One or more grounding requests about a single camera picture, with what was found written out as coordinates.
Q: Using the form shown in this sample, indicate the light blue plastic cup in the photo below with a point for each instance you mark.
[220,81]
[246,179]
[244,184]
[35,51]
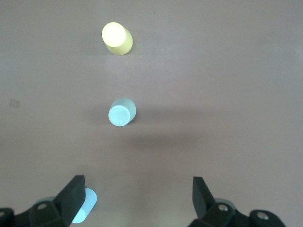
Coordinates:
[89,201]

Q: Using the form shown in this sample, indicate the yellow plastic cup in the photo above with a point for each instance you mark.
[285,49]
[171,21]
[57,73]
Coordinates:
[117,37]

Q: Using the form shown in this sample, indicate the pale green plastic cup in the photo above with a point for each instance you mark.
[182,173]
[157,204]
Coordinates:
[120,113]

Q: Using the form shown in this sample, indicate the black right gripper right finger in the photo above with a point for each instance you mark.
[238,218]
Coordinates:
[203,201]

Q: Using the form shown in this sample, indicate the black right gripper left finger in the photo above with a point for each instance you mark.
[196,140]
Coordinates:
[68,201]

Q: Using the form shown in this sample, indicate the brown tape patch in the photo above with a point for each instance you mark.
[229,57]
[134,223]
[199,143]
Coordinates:
[14,103]

